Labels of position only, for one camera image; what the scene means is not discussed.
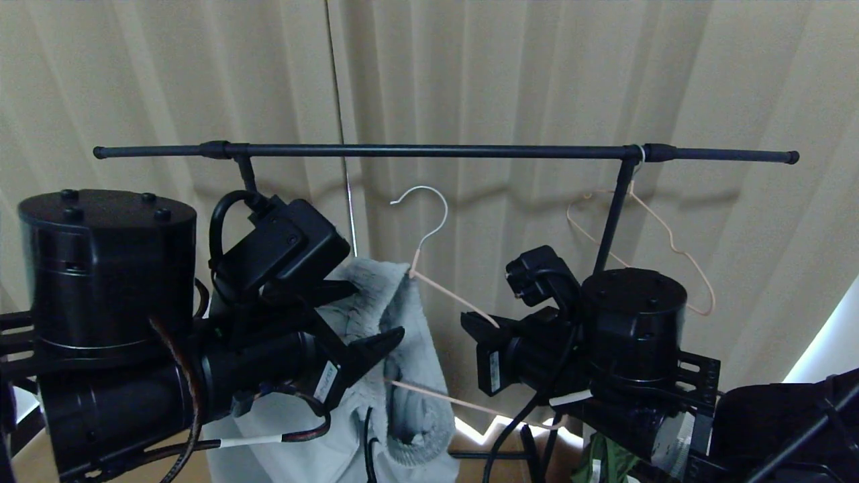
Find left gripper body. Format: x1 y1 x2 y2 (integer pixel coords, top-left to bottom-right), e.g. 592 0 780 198
201 309 350 420

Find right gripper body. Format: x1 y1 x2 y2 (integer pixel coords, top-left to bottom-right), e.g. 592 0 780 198
462 305 585 403

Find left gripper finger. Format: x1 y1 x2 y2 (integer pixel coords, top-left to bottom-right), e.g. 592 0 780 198
302 280 360 309
336 327 407 396

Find pale grey shorts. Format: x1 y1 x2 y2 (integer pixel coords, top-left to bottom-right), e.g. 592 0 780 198
203 257 462 483

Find pink clothes hanger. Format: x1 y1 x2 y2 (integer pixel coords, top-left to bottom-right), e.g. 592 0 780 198
385 185 571 431
566 161 717 317

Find black clothes rack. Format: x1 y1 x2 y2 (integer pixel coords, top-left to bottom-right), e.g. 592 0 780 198
93 140 801 464

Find green garment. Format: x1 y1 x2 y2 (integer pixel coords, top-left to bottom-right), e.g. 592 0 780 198
570 433 642 483

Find beige curtain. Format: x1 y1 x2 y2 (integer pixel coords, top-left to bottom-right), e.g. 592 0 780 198
0 0 859 443

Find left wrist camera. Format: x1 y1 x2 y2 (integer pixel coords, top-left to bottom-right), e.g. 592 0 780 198
208 191 353 309

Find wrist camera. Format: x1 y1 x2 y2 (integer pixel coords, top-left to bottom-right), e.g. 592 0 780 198
208 191 353 309
505 246 583 313

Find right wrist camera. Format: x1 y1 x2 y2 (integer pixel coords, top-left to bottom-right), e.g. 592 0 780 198
505 246 583 313

